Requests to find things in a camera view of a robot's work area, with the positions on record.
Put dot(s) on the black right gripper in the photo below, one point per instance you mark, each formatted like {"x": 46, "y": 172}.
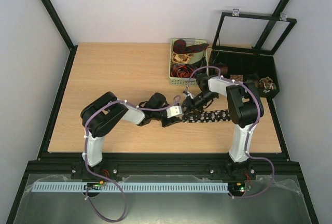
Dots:
{"x": 193, "y": 102}

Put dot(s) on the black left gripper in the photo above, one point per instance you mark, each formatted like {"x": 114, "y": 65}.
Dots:
{"x": 171, "y": 121}

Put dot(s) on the black white floral tie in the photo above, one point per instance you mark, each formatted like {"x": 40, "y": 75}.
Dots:
{"x": 206, "y": 117}

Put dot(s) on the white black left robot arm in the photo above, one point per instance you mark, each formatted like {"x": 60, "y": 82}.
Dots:
{"x": 102, "y": 115}

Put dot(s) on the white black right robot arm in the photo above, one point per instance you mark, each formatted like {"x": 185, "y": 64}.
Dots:
{"x": 244, "y": 107}

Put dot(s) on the red navy striped tie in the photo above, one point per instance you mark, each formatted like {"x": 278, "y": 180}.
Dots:
{"x": 181, "y": 70}

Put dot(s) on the beige patterned tie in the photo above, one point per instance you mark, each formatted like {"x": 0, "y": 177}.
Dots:
{"x": 181, "y": 58}

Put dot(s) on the light green plastic basket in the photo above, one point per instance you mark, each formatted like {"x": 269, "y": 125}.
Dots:
{"x": 197, "y": 56}

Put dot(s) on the red dotted rolled tie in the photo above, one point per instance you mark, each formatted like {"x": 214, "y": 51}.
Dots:
{"x": 236, "y": 78}

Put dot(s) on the dark red rolled tie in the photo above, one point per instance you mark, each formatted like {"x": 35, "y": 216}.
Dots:
{"x": 180, "y": 47}

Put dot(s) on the black tie storage box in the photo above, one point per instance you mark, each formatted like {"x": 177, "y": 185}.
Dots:
{"x": 244, "y": 64}

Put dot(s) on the brown patterned rolled tie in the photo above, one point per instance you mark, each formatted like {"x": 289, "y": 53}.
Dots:
{"x": 267, "y": 83}

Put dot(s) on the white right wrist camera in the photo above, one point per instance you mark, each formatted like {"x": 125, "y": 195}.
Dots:
{"x": 189, "y": 95}

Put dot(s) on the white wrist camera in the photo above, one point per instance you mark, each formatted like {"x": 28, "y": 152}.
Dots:
{"x": 189, "y": 95}
{"x": 174, "y": 111}

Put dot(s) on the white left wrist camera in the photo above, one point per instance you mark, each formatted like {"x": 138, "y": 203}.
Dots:
{"x": 174, "y": 111}

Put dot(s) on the light blue slotted cable duct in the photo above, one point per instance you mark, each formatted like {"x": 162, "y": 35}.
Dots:
{"x": 132, "y": 187}

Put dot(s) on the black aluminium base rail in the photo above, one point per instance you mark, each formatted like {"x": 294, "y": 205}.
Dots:
{"x": 120, "y": 165}

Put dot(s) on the black right frame post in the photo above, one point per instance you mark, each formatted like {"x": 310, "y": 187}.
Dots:
{"x": 281, "y": 11}

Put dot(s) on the black frame post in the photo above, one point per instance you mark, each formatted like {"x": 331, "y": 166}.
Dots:
{"x": 281, "y": 11}
{"x": 58, "y": 23}

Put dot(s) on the black left frame post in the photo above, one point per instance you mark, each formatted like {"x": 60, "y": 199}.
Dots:
{"x": 58, "y": 23}

